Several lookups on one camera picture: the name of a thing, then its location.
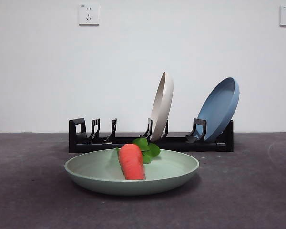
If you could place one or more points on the blue plate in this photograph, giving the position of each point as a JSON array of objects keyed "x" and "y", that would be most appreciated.
[{"x": 217, "y": 107}]

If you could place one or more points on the black plate rack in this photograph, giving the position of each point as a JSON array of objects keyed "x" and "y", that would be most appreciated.
[{"x": 181, "y": 145}]

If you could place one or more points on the beige plate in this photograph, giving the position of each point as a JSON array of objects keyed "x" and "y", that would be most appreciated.
[{"x": 162, "y": 107}]

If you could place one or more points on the orange carrot with green leaves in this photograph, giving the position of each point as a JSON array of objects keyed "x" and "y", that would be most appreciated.
[{"x": 132, "y": 164}]

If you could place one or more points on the green plate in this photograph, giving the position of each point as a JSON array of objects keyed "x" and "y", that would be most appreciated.
[{"x": 90, "y": 176}]

